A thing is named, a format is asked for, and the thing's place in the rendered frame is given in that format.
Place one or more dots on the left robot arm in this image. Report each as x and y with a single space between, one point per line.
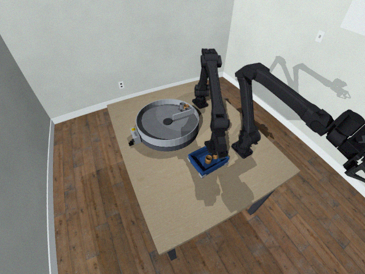
349 123

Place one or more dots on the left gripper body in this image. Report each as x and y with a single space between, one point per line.
352 162

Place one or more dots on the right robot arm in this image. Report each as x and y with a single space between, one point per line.
210 61

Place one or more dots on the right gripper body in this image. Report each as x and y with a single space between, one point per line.
207 144

